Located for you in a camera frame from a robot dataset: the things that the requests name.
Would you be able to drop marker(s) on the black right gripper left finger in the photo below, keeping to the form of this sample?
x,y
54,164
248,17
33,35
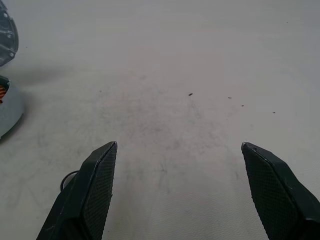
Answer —
x,y
82,200

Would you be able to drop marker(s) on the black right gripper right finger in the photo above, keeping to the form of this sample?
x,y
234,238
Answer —
x,y
277,200

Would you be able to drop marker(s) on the silver motor stator base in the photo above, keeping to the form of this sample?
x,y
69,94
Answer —
x,y
12,110

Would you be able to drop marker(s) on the round metal rotor disc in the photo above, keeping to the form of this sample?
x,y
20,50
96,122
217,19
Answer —
x,y
7,37

